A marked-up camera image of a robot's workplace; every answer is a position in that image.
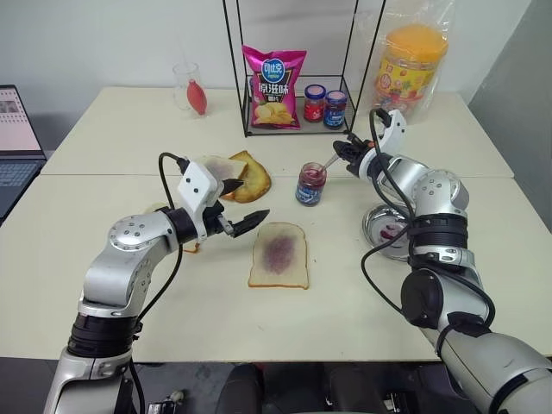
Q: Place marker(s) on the open laptop computer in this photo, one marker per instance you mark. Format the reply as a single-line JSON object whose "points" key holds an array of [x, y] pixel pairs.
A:
{"points": [[17, 129]]}

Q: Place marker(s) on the large brown toasted bread slice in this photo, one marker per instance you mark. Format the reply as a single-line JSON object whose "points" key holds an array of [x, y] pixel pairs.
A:
{"points": [[255, 184]]}

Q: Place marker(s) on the red-label jam jar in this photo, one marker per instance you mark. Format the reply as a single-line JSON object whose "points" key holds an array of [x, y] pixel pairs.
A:
{"points": [[314, 105]]}

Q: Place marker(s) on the red rubber bulb dropper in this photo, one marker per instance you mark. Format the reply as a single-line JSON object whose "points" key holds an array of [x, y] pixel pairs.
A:
{"points": [[196, 97]]}

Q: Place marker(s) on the shiny metal bowl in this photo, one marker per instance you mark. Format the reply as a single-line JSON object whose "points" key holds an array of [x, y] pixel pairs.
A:
{"points": [[379, 222]]}

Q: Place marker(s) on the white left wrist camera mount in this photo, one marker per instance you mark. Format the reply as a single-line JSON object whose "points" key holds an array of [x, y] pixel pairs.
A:
{"points": [[197, 183]]}

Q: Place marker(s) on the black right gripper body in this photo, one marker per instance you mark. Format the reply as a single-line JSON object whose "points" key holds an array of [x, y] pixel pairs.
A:
{"points": [[355, 154]]}

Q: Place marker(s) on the clear glass beaker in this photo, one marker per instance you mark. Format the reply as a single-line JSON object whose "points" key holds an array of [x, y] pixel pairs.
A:
{"points": [[182, 95]]}

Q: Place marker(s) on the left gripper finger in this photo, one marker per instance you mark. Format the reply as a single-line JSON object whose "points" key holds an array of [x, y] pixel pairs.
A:
{"points": [[233, 184], [252, 220]]}

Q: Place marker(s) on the white bread slice with jam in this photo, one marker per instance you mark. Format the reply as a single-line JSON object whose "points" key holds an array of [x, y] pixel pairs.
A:
{"points": [[279, 255]]}

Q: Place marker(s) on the clear plastic bag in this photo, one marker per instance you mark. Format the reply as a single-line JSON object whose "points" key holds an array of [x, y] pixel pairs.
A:
{"points": [[448, 26]]}

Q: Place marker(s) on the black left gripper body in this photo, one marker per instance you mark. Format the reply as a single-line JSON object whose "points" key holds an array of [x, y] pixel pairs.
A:
{"points": [[212, 224]]}

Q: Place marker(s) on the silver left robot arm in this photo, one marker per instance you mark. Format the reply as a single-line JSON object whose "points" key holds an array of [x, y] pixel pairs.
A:
{"points": [[129, 267]]}

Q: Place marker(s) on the large orange-lid plastic jar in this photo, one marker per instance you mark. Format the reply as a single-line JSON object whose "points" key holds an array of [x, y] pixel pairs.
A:
{"points": [[409, 69]]}

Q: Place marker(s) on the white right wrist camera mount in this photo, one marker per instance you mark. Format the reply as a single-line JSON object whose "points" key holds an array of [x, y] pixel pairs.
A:
{"points": [[391, 129]]}

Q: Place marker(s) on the open blue-label jam jar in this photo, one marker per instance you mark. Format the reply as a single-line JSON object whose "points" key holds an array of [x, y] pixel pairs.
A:
{"points": [[310, 187]]}

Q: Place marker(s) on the closed blue-label jam jar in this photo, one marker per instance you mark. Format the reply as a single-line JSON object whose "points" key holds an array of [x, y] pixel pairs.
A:
{"points": [[335, 111]]}

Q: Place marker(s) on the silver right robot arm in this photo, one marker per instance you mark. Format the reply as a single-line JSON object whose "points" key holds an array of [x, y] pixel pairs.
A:
{"points": [[435, 194]]}

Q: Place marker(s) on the pink potato chips bag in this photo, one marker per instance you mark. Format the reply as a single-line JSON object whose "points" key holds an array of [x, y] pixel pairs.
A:
{"points": [[275, 86]]}

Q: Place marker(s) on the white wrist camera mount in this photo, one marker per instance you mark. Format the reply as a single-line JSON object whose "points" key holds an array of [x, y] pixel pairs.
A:
{"points": [[391, 129], [197, 183]]}

